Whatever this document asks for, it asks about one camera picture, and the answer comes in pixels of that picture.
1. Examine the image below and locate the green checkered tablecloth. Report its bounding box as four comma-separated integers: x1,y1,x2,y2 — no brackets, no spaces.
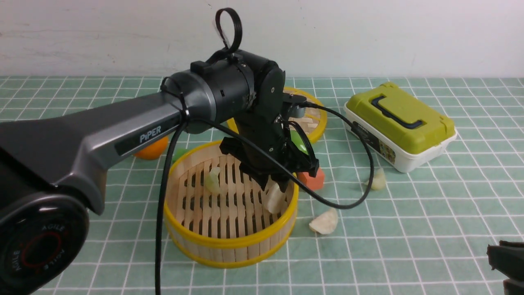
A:
0,76,524,295

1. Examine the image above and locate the white dumpling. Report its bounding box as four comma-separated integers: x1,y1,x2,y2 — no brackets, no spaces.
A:
309,209,339,235
262,183,286,213

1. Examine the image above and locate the orange foam cube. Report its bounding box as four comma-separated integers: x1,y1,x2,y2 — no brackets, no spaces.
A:
297,168,325,191

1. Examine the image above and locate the white dumpling front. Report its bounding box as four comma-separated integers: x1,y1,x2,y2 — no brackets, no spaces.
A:
309,209,339,235

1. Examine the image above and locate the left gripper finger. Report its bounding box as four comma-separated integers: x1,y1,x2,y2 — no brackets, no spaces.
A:
275,174,290,193
251,172,270,191

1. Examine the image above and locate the woven bamboo steamer lid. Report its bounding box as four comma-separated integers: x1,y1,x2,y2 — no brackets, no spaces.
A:
228,83,327,150

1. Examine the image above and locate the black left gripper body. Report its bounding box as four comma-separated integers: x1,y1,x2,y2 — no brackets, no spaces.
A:
219,112,319,183

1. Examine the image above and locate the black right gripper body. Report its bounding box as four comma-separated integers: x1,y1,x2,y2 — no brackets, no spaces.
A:
486,241,524,295

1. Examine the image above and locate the pale green dumpling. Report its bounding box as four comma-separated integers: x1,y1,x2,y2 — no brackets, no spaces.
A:
203,167,221,195

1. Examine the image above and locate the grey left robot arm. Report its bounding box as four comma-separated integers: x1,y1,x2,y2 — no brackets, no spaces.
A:
1,49,319,295

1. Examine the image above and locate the green lid white storage box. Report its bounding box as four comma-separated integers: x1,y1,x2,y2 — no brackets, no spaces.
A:
344,82,457,173

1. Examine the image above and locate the bamboo steamer tray yellow rim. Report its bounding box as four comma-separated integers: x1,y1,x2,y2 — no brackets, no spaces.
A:
163,141,299,268

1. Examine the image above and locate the orange red toy pear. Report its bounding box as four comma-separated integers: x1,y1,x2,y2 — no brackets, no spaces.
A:
133,136,169,161

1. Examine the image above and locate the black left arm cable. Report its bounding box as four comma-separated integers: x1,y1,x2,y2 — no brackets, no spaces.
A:
155,7,375,295

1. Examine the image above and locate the small green block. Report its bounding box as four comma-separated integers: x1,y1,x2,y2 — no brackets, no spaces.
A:
172,148,189,164

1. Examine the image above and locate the green toy apple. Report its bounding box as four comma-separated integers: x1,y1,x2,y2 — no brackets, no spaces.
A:
290,129,309,155

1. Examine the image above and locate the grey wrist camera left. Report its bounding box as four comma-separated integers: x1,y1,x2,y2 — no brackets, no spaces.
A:
280,93,307,120

